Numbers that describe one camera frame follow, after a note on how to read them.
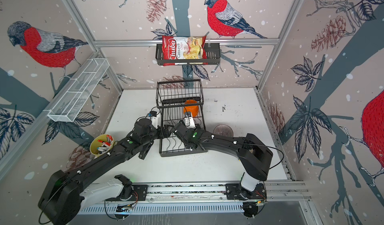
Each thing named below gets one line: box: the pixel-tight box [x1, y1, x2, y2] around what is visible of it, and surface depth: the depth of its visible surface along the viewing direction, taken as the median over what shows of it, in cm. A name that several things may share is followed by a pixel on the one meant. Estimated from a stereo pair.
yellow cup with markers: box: [89, 134, 114, 156], surface depth 80 cm
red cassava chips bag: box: [155, 43, 221, 67], surface depth 90 cm
